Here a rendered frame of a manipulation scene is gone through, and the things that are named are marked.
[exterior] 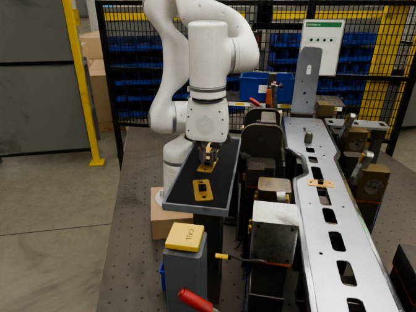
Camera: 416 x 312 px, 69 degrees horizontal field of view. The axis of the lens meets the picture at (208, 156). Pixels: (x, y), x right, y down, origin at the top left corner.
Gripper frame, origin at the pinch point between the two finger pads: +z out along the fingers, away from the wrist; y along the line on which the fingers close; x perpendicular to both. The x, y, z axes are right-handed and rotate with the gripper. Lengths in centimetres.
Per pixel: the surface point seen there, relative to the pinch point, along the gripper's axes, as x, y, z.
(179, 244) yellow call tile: -29.4, 2.5, 2.5
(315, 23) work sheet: 126, 29, -25
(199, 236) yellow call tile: -26.7, 5.2, 2.5
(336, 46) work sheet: 127, 43, -13
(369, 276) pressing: -12.3, 39.9, 18.5
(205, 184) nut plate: -11.1, 2.4, 1.3
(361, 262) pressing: -8.6, 38.8, 18.5
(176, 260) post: -30.2, 2.1, 5.7
